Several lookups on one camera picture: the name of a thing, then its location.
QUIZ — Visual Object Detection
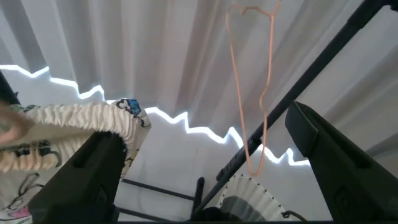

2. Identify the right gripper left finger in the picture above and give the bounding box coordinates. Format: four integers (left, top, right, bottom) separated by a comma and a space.
27, 130, 128, 222

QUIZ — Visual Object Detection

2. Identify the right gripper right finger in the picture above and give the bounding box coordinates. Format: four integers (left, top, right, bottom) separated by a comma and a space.
284, 100, 398, 222

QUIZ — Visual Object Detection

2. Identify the cream printed garment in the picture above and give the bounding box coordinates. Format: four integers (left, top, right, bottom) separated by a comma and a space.
0, 98, 152, 222

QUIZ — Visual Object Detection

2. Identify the white laundry basket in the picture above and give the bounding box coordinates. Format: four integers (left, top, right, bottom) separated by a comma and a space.
217, 173, 308, 222

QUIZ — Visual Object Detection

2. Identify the black clothes rack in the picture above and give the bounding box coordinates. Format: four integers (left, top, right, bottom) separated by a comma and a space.
0, 0, 398, 222

